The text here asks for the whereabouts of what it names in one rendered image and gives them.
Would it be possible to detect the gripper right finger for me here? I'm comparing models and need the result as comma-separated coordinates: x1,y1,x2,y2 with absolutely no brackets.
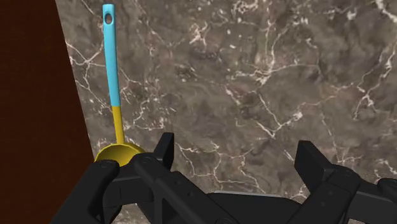
285,140,397,224

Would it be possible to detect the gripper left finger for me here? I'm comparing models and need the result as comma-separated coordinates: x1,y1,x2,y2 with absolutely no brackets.
50,132,240,224

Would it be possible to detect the yellow ladle with blue handle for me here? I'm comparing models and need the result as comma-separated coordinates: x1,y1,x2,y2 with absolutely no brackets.
94,3,146,167

